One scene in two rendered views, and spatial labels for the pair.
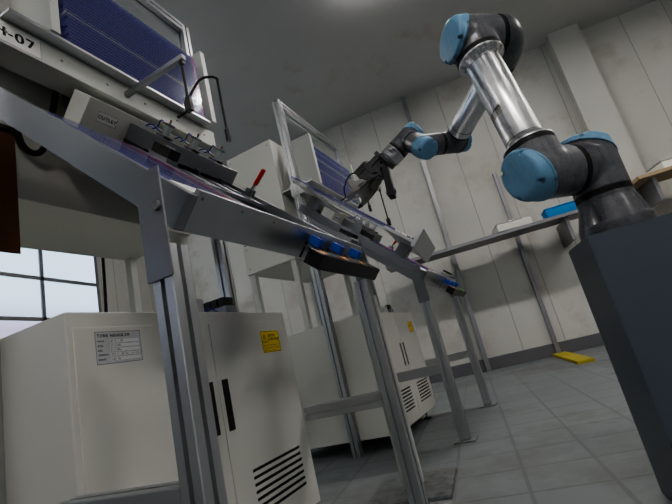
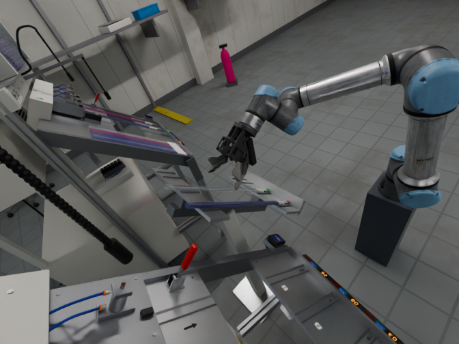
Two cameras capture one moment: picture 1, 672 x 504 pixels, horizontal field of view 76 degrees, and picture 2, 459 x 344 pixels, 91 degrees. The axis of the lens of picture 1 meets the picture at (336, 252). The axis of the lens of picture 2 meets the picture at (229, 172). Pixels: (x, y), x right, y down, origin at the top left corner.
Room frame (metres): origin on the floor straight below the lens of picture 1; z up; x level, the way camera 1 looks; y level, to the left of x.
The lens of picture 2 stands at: (1.03, 0.27, 1.49)
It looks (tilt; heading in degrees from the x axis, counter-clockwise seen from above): 41 degrees down; 316
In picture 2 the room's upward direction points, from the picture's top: 20 degrees counter-clockwise
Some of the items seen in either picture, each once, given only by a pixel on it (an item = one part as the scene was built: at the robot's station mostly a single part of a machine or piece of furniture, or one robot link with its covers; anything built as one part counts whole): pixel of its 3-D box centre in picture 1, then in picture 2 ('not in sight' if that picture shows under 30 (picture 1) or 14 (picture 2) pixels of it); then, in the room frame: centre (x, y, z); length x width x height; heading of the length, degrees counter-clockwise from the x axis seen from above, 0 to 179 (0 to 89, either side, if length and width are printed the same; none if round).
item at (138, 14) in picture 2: (561, 211); (145, 11); (4.00, -2.18, 1.30); 0.32 x 0.22 x 0.10; 76
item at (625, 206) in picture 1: (610, 212); (399, 181); (0.94, -0.62, 0.60); 0.15 x 0.15 x 0.10
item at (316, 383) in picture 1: (369, 313); (117, 179); (2.45, -0.10, 0.65); 1.01 x 0.73 x 1.29; 67
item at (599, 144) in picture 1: (588, 165); (406, 163); (0.94, -0.61, 0.72); 0.13 x 0.12 x 0.14; 107
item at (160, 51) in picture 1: (130, 61); not in sight; (1.18, 0.51, 1.52); 0.51 x 0.13 x 0.27; 157
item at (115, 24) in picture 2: (510, 227); (114, 24); (4.12, -1.73, 1.29); 0.35 x 0.34 x 0.09; 76
